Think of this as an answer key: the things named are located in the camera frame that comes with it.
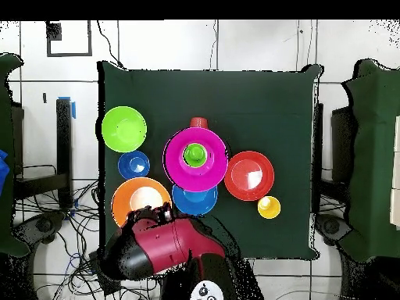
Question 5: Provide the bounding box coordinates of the green cup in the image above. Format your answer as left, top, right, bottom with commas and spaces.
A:
182, 142, 209, 168

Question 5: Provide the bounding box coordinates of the large pink bowl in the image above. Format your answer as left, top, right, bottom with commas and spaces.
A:
162, 126, 229, 193

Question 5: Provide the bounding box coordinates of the light blue bowl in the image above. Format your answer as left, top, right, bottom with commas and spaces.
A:
172, 184, 219, 216

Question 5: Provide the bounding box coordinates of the orange-red ribbed cup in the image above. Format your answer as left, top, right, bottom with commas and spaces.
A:
189, 116, 209, 129

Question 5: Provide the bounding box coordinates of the small dark blue bowl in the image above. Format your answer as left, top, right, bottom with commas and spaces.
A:
117, 150, 151, 180

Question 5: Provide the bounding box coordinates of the large orange bowl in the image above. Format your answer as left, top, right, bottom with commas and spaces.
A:
111, 177, 173, 228

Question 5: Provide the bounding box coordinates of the light green bowl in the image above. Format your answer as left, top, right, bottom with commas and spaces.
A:
101, 105, 148, 153

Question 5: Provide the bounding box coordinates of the red shallow bowl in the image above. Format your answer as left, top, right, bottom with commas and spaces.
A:
223, 150, 275, 202

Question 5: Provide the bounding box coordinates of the yellow cup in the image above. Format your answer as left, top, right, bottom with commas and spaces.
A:
257, 195, 281, 220

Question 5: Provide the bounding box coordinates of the dark green tablecloth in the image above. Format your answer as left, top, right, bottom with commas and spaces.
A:
98, 60, 323, 260

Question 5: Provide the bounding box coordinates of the black power strip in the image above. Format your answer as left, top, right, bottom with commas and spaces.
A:
88, 251, 121, 296

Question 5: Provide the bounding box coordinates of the green-clothed side table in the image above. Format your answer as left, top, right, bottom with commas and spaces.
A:
340, 59, 400, 263
0, 52, 29, 257

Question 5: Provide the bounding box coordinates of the blue object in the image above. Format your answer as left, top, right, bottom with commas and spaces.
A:
0, 149, 10, 196

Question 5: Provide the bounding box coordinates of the black stand frame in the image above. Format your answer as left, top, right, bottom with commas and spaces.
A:
312, 102, 359, 216
12, 98, 74, 209

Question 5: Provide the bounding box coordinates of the tangle of floor cables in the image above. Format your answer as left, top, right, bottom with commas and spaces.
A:
13, 179, 162, 300

